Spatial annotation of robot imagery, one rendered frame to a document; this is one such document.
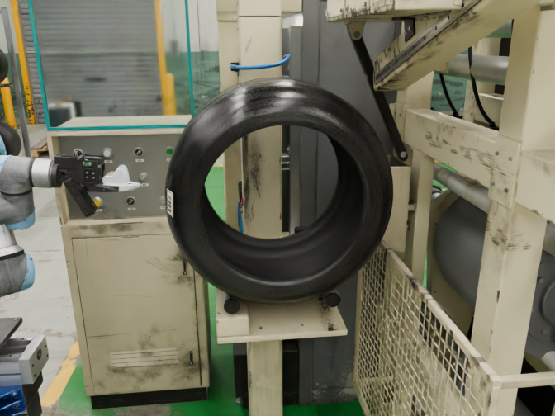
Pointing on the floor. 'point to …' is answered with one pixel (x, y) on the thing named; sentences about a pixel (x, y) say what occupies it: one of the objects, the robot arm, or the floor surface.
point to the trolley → (11, 141)
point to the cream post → (262, 186)
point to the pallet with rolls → (40, 148)
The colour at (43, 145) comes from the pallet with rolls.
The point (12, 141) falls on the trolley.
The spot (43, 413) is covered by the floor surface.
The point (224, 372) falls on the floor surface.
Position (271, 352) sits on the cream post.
